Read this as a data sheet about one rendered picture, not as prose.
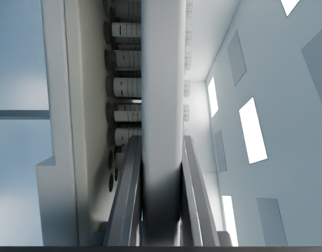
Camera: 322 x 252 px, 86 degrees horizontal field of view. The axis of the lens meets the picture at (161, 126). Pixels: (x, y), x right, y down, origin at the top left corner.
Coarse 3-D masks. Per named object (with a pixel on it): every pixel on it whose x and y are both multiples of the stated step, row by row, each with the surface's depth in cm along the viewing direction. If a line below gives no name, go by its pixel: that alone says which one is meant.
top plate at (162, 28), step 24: (144, 0) 7; (168, 0) 7; (144, 24) 7; (168, 24) 7; (144, 48) 8; (168, 48) 8; (144, 72) 8; (168, 72) 8; (144, 96) 8; (168, 96) 8; (144, 120) 8; (168, 120) 8; (144, 144) 8; (168, 144) 8; (144, 168) 8; (168, 168) 8; (144, 192) 8; (168, 192) 8; (144, 216) 9; (168, 216) 9; (144, 240) 9; (168, 240) 9
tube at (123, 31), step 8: (104, 24) 11; (112, 24) 11; (120, 24) 11; (128, 24) 11; (136, 24) 11; (104, 32) 11; (112, 32) 11; (120, 32) 11; (128, 32) 11; (136, 32) 11; (112, 40) 11; (120, 40) 11; (128, 40) 11; (136, 40) 11
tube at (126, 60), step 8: (104, 56) 11; (112, 56) 11; (120, 56) 11; (128, 56) 11; (136, 56) 11; (184, 56) 11; (112, 64) 11; (120, 64) 11; (128, 64) 11; (136, 64) 11; (184, 64) 11
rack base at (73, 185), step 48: (48, 0) 7; (96, 0) 9; (48, 48) 7; (96, 48) 10; (48, 96) 9; (96, 96) 10; (96, 144) 10; (48, 192) 8; (96, 192) 10; (48, 240) 9
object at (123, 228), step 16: (128, 144) 10; (128, 160) 8; (128, 176) 8; (128, 192) 7; (112, 208) 6; (128, 208) 6; (112, 224) 6; (128, 224) 6; (96, 240) 6; (112, 240) 6; (128, 240) 6
